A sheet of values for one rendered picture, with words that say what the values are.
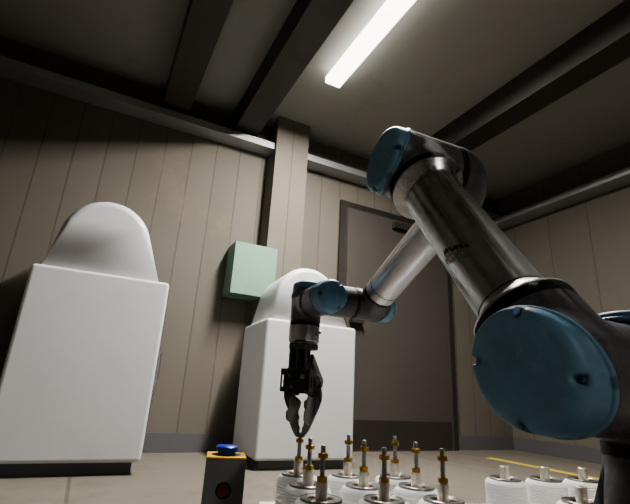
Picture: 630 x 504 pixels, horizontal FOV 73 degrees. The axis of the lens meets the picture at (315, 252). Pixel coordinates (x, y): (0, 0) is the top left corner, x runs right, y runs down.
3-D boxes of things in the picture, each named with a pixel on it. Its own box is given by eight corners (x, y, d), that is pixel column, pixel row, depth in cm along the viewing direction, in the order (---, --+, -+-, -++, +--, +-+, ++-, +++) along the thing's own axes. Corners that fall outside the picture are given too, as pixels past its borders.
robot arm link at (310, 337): (295, 328, 112) (325, 329, 109) (293, 346, 110) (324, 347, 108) (285, 323, 105) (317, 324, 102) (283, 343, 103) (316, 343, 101)
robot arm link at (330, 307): (362, 282, 99) (340, 290, 109) (318, 274, 95) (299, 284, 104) (361, 315, 97) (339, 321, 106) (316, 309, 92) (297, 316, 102)
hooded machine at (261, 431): (315, 455, 309) (323, 289, 347) (357, 469, 261) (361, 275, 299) (226, 456, 281) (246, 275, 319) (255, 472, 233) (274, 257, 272)
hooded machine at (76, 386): (134, 457, 260) (171, 241, 304) (144, 475, 210) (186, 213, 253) (-2, 458, 232) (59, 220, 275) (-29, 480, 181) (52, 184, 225)
